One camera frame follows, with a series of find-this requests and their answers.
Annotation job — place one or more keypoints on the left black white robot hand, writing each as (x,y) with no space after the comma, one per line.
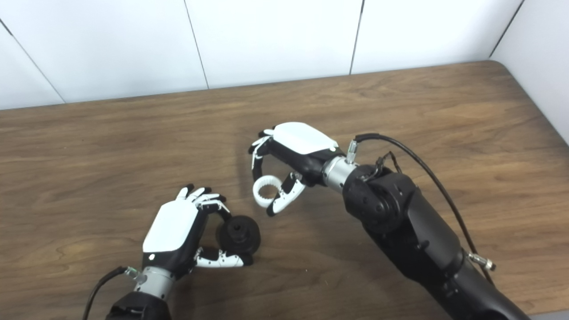
(171,231)

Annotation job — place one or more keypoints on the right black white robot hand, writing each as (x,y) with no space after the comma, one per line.
(302,140)

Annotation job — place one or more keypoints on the round black part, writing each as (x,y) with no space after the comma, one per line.
(240,235)

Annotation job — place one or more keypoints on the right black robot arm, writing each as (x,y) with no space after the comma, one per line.
(409,222)

